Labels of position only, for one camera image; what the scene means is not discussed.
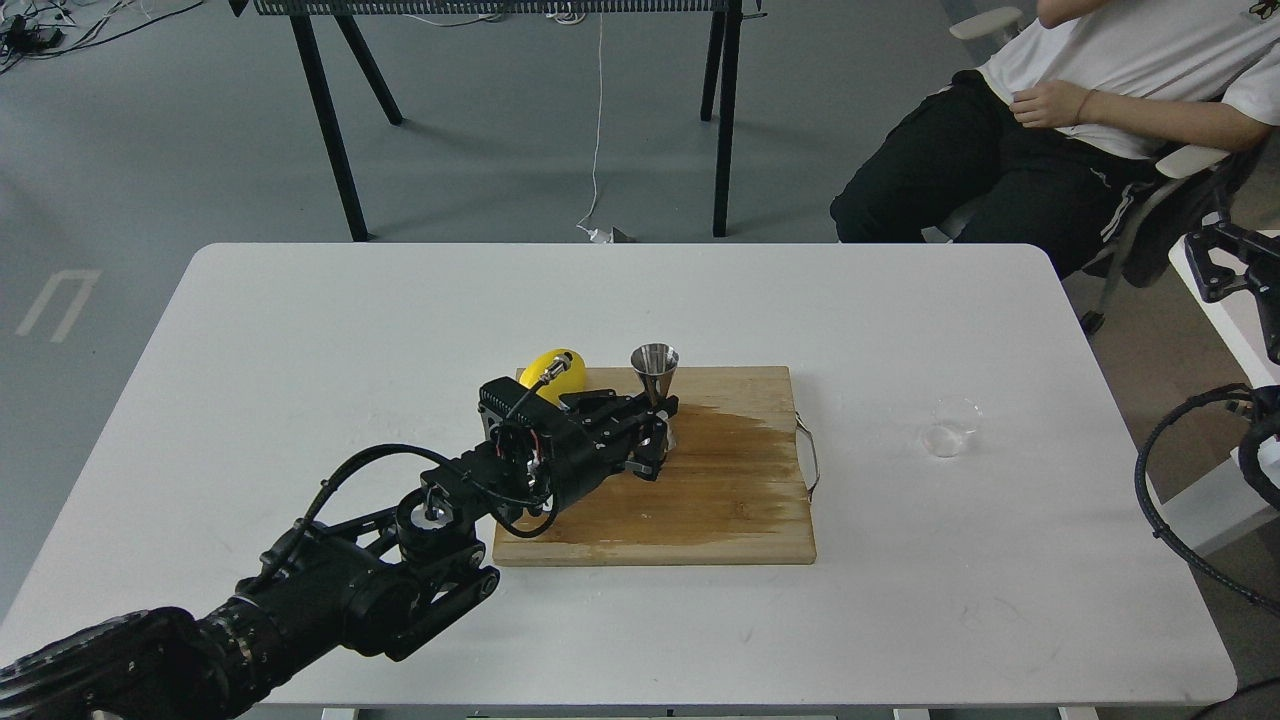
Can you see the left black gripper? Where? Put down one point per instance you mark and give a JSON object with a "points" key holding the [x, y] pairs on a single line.
{"points": [[536, 452]]}

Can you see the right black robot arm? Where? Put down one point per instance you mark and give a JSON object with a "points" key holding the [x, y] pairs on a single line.
{"points": [[1206, 474]]}

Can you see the office chair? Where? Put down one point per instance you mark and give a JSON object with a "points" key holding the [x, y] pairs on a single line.
{"points": [[1191, 181]]}

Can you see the black frame table background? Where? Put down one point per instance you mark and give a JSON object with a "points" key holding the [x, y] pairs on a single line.
{"points": [[413, 70]]}

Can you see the yellow lemon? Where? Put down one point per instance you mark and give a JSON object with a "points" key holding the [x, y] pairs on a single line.
{"points": [[556, 373]]}

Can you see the seated person white shirt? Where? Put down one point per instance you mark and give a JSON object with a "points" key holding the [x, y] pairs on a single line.
{"points": [[1052, 137]]}

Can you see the clear plastic measuring cup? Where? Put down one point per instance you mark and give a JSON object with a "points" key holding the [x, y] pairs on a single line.
{"points": [[955, 422]]}

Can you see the steel double jigger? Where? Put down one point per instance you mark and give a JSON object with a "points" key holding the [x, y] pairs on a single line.
{"points": [[655, 365]]}

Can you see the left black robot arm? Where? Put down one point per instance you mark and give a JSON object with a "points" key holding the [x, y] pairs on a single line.
{"points": [[384, 584]]}

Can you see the wooden cutting board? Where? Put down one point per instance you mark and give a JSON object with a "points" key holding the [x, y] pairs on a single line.
{"points": [[731, 492]]}

